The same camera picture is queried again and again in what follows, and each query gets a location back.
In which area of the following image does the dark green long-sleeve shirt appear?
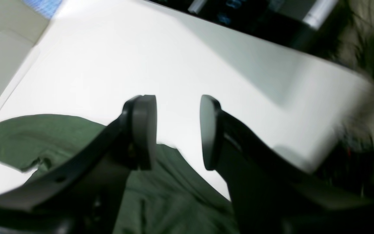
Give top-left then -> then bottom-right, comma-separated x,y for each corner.
0,114 -> 239,234

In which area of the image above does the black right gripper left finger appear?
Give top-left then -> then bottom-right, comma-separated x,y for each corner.
0,95 -> 157,234

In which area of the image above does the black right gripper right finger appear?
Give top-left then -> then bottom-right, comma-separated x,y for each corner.
199,95 -> 374,234

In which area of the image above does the beige plastic bin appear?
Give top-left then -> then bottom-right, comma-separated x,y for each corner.
0,0 -> 49,110

